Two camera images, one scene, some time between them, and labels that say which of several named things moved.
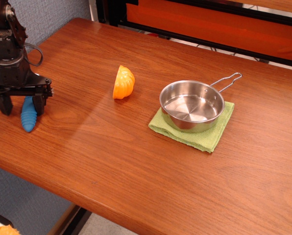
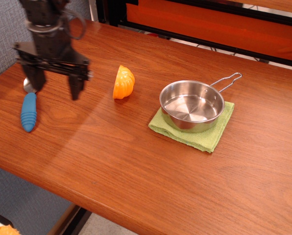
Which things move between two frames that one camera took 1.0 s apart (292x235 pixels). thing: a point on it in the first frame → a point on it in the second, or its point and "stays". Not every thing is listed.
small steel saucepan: (193, 106) stays
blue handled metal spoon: (29, 114) stays
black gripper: (16, 79) → (52, 50)
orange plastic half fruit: (124, 83) stays
